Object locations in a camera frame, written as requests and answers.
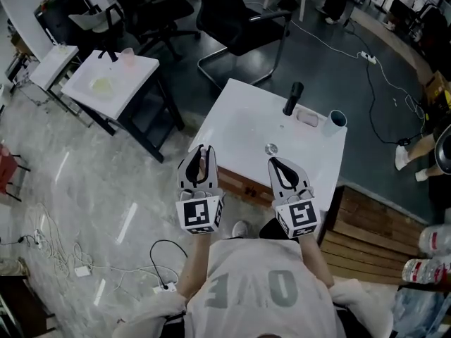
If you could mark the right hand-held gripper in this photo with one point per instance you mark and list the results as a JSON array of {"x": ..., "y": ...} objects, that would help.
[{"x": 299, "y": 215}]

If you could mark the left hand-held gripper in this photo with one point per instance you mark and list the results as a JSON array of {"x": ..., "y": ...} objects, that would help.
[{"x": 197, "y": 213}]

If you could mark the pale mint cup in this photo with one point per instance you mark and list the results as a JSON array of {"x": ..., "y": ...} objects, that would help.
[{"x": 333, "y": 127}]

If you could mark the person's left forearm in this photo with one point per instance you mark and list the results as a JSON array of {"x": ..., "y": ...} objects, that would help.
[{"x": 195, "y": 259}]

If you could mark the person's right forearm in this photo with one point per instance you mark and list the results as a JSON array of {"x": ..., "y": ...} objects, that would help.
[{"x": 315, "y": 259}]

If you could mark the metal drain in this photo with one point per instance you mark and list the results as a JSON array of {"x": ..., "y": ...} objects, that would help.
[{"x": 271, "y": 149}]

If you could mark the wooden washbasin cabinet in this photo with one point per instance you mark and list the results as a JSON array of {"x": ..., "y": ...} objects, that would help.
[{"x": 239, "y": 185}]

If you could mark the person's black trousers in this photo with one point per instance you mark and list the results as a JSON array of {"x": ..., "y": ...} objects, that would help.
[{"x": 269, "y": 229}]

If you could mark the person's white shoe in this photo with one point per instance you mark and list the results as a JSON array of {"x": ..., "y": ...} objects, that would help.
[{"x": 241, "y": 229}]

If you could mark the white side table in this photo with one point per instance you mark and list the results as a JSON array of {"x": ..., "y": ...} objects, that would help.
[{"x": 141, "y": 118}]

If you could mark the person's white shirt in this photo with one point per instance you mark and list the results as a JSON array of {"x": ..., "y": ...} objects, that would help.
[{"x": 253, "y": 259}]

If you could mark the wooden platform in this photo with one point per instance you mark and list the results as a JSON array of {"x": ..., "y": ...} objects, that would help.
[{"x": 370, "y": 231}]

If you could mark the white power strip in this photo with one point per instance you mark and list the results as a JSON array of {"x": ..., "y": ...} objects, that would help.
[
  {"x": 165, "y": 288},
  {"x": 367, "y": 57}
]

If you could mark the yellow sponge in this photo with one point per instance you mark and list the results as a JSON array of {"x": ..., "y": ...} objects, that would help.
[{"x": 101, "y": 84}]

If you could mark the pink tumbler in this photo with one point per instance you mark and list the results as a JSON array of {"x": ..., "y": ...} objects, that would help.
[{"x": 128, "y": 56}]

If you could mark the black mesh office chair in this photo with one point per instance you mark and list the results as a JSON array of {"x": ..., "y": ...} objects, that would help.
[{"x": 239, "y": 30}]

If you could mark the white power adapter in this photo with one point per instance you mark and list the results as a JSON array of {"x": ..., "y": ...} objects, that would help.
[{"x": 82, "y": 271}]

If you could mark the grey round shell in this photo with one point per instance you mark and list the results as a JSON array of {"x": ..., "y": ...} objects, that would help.
[{"x": 444, "y": 150}]

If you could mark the plastic water bottle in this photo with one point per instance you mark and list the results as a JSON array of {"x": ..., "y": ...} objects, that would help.
[
  {"x": 423, "y": 269},
  {"x": 437, "y": 239}
]

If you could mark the black office chair with headrest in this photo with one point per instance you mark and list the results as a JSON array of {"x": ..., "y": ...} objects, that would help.
[{"x": 158, "y": 16}]

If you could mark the yellow cardboard box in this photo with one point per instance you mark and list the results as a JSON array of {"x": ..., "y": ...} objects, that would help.
[{"x": 437, "y": 90}]

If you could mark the small white table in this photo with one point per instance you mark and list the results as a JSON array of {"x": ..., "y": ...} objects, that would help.
[{"x": 53, "y": 65}]

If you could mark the blue plastic bag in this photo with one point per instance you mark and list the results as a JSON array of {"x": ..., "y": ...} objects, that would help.
[{"x": 419, "y": 312}]

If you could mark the grey seat office chair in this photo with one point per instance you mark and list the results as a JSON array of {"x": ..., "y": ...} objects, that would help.
[{"x": 95, "y": 18}]

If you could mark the red chair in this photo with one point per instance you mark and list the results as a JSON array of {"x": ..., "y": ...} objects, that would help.
[{"x": 7, "y": 167}]

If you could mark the dark cabinet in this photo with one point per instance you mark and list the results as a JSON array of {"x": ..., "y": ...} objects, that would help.
[{"x": 21, "y": 305}]

